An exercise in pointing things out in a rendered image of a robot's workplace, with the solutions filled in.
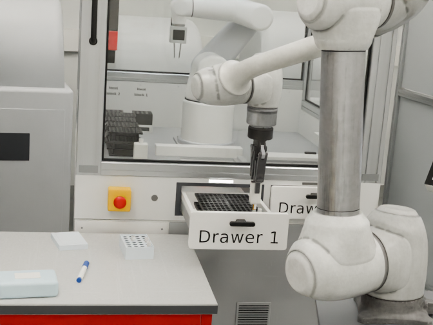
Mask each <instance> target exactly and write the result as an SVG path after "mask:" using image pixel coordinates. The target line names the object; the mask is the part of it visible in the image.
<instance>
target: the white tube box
mask: <svg viewBox="0 0 433 325"><path fill-rule="evenodd" d="M132 235H134V236H135V241H131V236H132ZM145 237H148V235H147V234H120V240H119V246H120V249H121V251H122V254H123V256H124V258H125V260H134V259H153V256H154V246H153V244H152V243H151V247H147V243H145V242H144V239H145ZM149 241H150V239H149ZM150 242H151V241H150Z"/></svg>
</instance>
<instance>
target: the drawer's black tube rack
mask: <svg viewBox="0 0 433 325"><path fill-rule="evenodd" d="M195 197H196V198H197V201H198V202H194V206H195V208H196V210H197V211H232V212H251V211H253V204H250V202H249V196H248V194H228V193H195Z"/></svg>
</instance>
